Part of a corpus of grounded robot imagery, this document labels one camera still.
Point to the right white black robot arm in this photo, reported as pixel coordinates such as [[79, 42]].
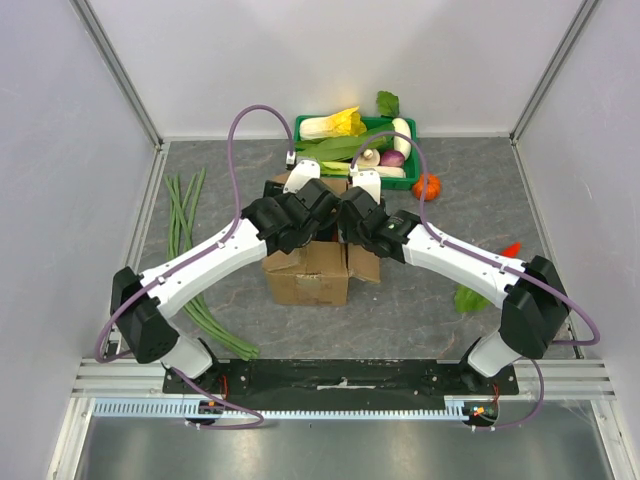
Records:
[[531, 316]]

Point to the green leaf behind tray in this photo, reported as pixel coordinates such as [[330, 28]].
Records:
[[387, 104]]

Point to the small orange pumpkin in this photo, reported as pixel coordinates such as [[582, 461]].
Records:
[[428, 187]]

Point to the purple onion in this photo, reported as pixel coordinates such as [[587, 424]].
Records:
[[392, 158]]

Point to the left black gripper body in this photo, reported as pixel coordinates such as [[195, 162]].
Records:
[[275, 190]]

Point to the grey slotted cable duct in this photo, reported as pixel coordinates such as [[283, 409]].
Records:
[[194, 407]]

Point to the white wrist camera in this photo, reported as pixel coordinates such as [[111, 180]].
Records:
[[304, 171], [368, 179]]

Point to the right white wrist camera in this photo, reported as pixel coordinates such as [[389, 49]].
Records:
[[368, 179]]

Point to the green plastic vegetable tray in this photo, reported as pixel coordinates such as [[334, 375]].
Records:
[[411, 166]]

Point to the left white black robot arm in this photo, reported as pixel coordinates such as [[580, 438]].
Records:
[[142, 304]]

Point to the white radish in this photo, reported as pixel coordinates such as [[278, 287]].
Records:
[[402, 138]]

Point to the orange carrot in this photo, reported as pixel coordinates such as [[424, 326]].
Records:
[[512, 250]]

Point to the loose green lettuce leaf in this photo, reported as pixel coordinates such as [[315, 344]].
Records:
[[467, 300]]

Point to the green long beans bundle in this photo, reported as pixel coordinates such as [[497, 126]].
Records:
[[229, 250]]

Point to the brown cardboard express box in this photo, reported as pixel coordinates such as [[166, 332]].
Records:
[[318, 273]]

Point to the white mushroom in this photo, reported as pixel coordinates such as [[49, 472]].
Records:
[[369, 158]]

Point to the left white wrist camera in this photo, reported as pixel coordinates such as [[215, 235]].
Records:
[[304, 171]]

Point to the white green leek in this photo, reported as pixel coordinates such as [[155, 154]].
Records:
[[339, 168]]

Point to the napa cabbage with yellow leaves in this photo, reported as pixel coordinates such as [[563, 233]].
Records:
[[347, 122]]

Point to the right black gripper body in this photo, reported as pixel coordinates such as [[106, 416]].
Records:
[[351, 206]]

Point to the large green leaf vegetable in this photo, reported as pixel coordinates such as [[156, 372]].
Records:
[[337, 148]]

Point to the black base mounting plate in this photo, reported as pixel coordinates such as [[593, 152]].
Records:
[[350, 385]]

